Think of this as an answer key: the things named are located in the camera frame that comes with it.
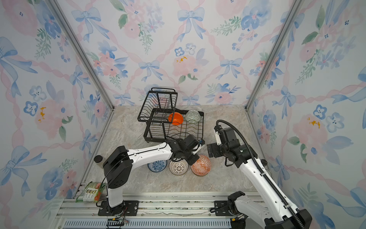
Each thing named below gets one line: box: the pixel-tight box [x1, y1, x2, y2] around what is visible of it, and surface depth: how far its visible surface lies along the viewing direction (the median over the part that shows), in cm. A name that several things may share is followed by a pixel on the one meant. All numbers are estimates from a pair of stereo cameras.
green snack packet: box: [75, 181, 107, 203], surface depth 76 cm
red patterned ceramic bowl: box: [190, 155, 212, 177], surface depth 85 cm
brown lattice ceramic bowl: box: [168, 158, 189, 177], surface depth 88 cm
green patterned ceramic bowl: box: [185, 109, 202, 124], surface depth 112 cm
